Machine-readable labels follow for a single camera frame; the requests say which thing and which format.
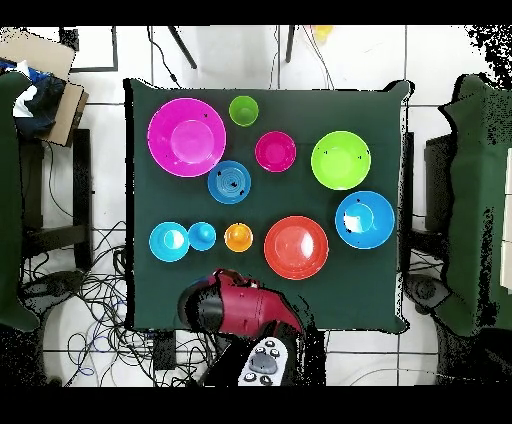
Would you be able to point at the small pink-red bowl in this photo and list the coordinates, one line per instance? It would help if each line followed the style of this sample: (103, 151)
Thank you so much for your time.
(275, 151)

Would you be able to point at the dark green tablecloth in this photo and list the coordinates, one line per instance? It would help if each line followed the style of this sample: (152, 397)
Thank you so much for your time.
(280, 196)

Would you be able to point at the dark clothing bundle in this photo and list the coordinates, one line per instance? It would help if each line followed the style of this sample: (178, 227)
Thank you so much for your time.
(40, 104)

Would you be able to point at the large pink bowl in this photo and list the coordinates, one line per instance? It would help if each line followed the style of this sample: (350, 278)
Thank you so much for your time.
(186, 138)

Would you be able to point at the black stool frame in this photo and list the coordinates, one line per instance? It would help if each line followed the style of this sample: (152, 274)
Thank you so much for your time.
(82, 180)

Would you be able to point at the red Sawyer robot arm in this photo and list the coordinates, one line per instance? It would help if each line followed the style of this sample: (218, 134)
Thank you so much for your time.
(248, 308)

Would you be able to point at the black box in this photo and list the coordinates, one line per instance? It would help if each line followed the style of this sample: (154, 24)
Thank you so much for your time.
(438, 180)

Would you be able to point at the black floor frame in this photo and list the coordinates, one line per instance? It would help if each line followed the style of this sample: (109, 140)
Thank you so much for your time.
(115, 48)

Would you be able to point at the green cup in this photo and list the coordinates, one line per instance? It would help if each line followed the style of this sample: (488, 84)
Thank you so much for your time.
(243, 110)

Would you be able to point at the white panel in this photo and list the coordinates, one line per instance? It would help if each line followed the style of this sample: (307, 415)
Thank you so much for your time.
(508, 220)

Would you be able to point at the orange-red bowl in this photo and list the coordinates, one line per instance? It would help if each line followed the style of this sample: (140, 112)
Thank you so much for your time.
(296, 248)

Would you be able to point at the large blue bowl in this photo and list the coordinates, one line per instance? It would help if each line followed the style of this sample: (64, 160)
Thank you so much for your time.
(380, 224)

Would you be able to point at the cardboard box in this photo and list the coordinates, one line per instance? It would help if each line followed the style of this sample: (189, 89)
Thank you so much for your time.
(36, 48)

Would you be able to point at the black pedestal foot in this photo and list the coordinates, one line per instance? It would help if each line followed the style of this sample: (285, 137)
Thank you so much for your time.
(56, 284)
(424, 291)

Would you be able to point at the small light blue ribbed bowl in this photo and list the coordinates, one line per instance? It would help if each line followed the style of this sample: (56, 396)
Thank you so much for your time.
(160, 244)

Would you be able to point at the black power brick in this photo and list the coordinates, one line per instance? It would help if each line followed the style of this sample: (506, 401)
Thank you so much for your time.
(164, 352)

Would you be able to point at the green-clothed side table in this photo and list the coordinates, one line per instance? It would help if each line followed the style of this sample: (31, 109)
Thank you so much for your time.
(8, 200)
(476, 200)

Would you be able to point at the green bowl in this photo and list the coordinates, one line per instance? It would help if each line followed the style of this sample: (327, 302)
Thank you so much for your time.
(340, 160)

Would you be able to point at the black stand leg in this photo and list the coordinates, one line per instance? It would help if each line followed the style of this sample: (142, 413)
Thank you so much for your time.
(289, 44)
(182, 47)

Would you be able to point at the blue flat-bottomed bowl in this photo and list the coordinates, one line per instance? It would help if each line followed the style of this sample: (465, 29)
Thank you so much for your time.
(229, 182)

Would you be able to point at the yellow object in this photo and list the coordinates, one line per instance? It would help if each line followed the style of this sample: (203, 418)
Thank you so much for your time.
(322, 32)

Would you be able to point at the blue cup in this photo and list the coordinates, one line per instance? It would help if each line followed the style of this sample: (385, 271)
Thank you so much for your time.
(202, 236)

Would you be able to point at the orange cup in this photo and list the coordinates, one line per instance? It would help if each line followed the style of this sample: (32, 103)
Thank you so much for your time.
(238, 237)

